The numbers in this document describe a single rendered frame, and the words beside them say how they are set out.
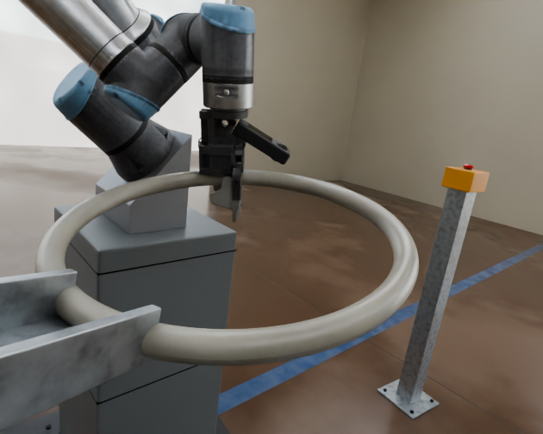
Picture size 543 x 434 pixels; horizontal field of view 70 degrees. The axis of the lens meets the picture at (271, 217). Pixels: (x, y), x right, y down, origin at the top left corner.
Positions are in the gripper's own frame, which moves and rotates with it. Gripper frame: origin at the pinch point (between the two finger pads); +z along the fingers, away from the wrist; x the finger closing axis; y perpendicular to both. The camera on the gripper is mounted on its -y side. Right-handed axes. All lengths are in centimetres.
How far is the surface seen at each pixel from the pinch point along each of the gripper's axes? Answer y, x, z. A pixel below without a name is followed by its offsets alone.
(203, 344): 0.5, 47.0, -7.3
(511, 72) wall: -363, -506, -17
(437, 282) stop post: -80, -62, 55
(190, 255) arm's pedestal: 14.0, -20.9, 22.2
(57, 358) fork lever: 9, 52, -11
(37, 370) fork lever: 10, 54, -11
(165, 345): 3.8, 46.8, -7.0
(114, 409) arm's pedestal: 33, -3, 60
